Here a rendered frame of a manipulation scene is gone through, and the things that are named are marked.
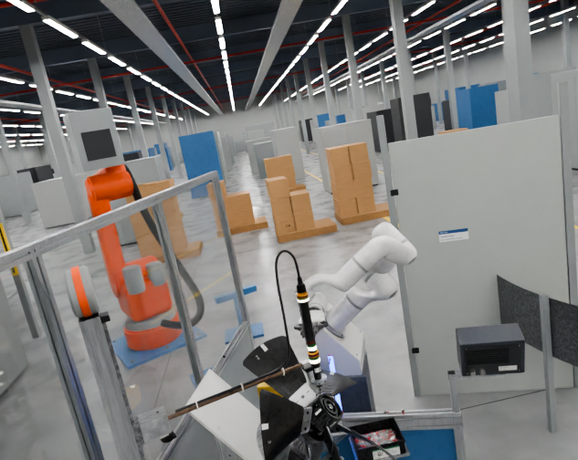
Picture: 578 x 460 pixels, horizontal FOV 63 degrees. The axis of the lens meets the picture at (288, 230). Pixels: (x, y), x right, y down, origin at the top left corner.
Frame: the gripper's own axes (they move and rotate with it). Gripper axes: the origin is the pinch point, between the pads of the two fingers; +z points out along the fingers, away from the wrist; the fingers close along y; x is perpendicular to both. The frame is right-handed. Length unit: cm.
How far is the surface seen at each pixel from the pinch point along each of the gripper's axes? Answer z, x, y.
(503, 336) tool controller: -31, -25, -76
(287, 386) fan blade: 6.1, -18.8, 11.0
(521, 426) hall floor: -138, -147, -103
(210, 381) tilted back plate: 6.1, -14.2, 41.4
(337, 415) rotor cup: 10.5, -29.5, -7.1
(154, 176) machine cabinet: -929, 17, 518
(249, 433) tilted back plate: 14.7, -32.1, 26.5
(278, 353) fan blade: -2.7, -9.3, 14.6
